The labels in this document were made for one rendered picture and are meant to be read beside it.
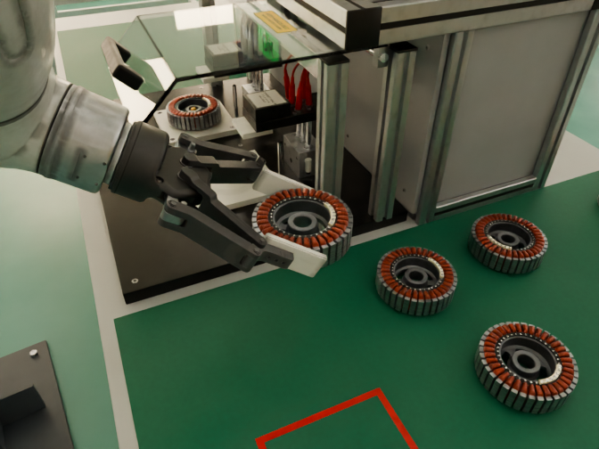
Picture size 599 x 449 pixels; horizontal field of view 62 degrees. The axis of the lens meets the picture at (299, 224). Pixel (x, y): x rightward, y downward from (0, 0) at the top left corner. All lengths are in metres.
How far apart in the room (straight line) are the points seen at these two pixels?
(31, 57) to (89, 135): 0.13
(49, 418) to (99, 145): 1.21
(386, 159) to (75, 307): 1.35
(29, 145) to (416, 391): 0.49
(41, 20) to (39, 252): 1.82
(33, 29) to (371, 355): 0.51
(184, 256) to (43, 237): 1.47
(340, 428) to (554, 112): 0.62
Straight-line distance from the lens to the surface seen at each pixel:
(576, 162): 1.15
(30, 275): 2.05
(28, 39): 0.35
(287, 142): 0.94
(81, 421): 1.59
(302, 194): 0.59
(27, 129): 0.47
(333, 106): 0.67
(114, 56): 0.67
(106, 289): 0.79
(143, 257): 0.79
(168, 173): 0.50
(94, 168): 0.48
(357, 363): 0.66
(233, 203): 0.85
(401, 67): 0.70
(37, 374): 1.71
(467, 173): 0.89
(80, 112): 0.48
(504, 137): 0.90
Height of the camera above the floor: 1.29
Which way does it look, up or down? 39 degrees down
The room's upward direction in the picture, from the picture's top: straight up
